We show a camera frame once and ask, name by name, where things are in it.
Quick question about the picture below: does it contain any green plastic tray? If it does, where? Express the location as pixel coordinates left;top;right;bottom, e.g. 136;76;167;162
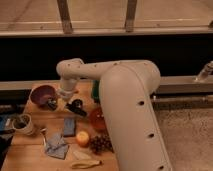
91;80;100;103

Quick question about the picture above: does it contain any purple bowl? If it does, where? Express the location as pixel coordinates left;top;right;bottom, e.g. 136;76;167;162
30;85;57;107

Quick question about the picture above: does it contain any yellow-red apple toy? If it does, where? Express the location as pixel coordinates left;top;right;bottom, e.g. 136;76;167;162
76;131;90;147

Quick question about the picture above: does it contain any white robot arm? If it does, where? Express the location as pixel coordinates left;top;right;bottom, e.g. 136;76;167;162
56;58;213;171

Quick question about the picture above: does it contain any white mug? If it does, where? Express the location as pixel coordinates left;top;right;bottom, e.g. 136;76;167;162
12;114;34;135

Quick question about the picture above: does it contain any dark grape bunch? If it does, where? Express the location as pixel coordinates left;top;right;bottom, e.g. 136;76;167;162
89;135;113;154

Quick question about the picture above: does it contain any yellow banana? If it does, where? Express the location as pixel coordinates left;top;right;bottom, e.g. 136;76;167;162
71;159;102;169

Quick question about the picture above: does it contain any grey-blue cloth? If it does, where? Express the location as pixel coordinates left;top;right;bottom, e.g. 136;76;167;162
45;133;69;160

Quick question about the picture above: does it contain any orange bowl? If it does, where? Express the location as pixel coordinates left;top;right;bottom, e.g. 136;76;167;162
89;107;106;131

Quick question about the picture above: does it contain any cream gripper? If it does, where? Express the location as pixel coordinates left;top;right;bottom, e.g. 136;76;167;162
46;88;77;111

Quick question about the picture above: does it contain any metal spoon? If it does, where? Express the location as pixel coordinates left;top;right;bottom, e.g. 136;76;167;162
40;128;46;146

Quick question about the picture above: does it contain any blue object at edge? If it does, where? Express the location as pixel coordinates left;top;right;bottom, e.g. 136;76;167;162
0;116;14;134

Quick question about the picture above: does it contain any blue sponge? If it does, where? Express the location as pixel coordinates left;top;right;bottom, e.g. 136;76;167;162
63;117;76;136

